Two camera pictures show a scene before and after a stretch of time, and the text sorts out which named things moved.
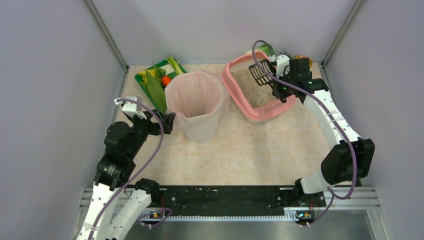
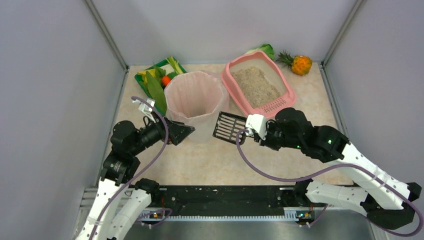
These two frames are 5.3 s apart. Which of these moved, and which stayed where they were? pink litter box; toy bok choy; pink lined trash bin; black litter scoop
Moved: black litter scoop
Stayed: pink litter box; pink lined trash bin; toy bok choy
